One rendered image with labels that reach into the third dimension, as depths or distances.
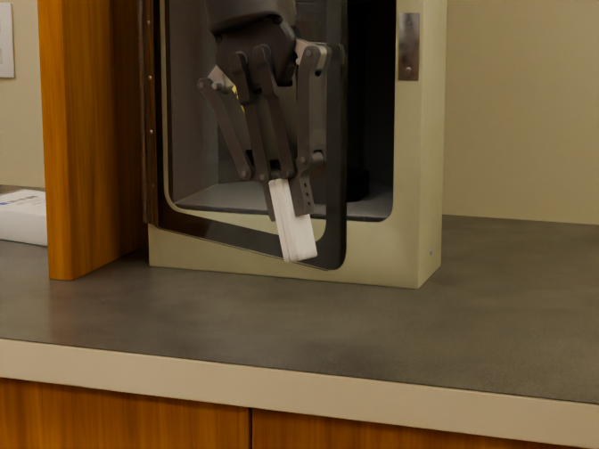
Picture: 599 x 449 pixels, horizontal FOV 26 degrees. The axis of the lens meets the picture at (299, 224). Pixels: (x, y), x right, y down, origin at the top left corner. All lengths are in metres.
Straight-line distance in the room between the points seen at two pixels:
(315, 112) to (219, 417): 0.32
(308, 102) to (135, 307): 0.38
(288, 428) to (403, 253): 0.29
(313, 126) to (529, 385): 0.29
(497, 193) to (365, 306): 0.52
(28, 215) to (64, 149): 0.22
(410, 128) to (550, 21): 0.45
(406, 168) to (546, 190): 0.45
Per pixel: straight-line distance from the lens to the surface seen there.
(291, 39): 1.07
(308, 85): 1.06
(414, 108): 1.37
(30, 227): 1.64
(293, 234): 1.07
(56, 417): 1.30
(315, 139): 1.06
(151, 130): 1.46
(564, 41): 1.77
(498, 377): 1.14
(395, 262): 1.41
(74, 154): 1.44
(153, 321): 1.29
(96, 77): 1.48
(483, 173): 1.81
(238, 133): 1.11
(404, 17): 1.37
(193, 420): 1.23
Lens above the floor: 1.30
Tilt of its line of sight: 12 degrees down
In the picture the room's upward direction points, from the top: straight up
